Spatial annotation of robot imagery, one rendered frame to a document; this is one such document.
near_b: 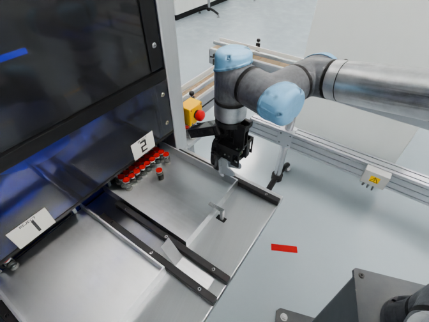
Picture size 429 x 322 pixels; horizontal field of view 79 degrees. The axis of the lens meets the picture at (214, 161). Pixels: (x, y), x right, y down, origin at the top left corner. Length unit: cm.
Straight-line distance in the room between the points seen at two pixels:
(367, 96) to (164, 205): 60
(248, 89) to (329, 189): 174
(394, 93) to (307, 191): 165
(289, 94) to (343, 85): 11
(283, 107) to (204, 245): 44
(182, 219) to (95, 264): 25
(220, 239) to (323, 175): 161
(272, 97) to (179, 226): 47
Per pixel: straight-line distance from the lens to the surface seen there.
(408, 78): 50
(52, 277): 81
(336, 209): 207
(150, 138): 82
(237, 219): 79
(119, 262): 76
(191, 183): 87
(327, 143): 165
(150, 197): 85
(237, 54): 52
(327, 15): 199
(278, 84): 47
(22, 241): 74
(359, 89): 52
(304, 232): 188
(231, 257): 73
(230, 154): 65
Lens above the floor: 154
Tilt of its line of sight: 45 degrees down
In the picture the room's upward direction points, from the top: straight up
